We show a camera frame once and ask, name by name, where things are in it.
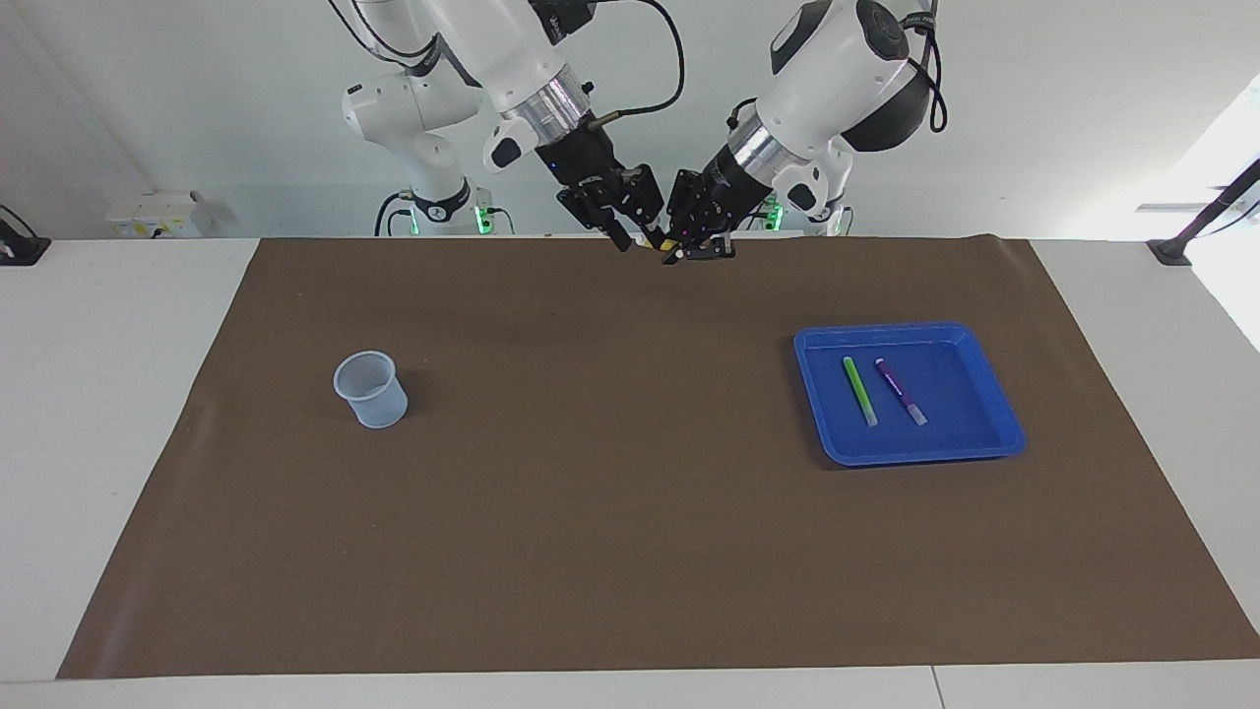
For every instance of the translucent plastic cup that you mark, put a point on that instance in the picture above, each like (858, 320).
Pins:
(382, 412)

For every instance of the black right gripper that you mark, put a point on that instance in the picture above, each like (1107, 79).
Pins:
(605, 182)

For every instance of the green pen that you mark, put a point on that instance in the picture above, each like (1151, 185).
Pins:
(859, 391)

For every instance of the black camera stand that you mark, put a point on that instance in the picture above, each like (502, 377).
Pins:
(1169, 251)

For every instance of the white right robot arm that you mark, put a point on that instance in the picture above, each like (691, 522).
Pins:
(502, 49)

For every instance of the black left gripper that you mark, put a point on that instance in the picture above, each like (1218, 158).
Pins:
(714, 202)

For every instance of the purple pen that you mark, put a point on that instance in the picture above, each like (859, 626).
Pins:
(896, 386)

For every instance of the white power box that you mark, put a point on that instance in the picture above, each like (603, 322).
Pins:
(148, 212)

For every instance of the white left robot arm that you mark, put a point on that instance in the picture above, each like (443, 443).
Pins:
(837, 69)

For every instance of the brown table mat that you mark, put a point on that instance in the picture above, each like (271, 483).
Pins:
(630, 542)

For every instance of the black table clamp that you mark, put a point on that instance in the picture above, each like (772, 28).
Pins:
(20, 251)

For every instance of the yellow pen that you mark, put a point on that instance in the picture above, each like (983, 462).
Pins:
(654, 245)

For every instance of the blue plastic tray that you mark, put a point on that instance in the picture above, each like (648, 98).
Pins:
(955, 438)

